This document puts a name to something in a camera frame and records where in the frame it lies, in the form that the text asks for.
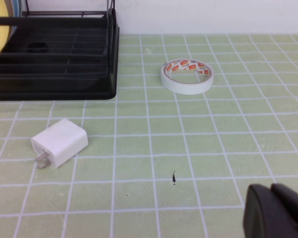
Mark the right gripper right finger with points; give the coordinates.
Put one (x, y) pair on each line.
(296, 215)

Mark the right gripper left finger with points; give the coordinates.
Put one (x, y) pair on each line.
(263, 218)

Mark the blue plate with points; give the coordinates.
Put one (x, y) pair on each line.
(17, 10)

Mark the green checkered tablecloth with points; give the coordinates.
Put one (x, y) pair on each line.
(164, 136)

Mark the white tape roll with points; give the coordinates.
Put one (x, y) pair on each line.
(188, 89)

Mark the white charger plug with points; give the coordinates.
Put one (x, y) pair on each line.
(62, 141)

